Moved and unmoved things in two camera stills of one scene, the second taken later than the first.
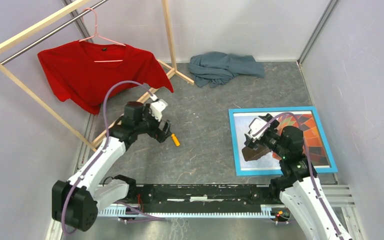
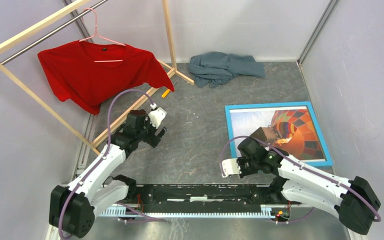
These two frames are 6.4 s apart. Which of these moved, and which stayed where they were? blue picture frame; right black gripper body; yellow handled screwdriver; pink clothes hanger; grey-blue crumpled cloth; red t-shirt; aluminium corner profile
Moved: right black gripper body; blue picture frame; yellow handled screwdriver
Stayed: pink clothes hanger; aluminium corner profile; red t-shirt; grey-blue crumpled cloth
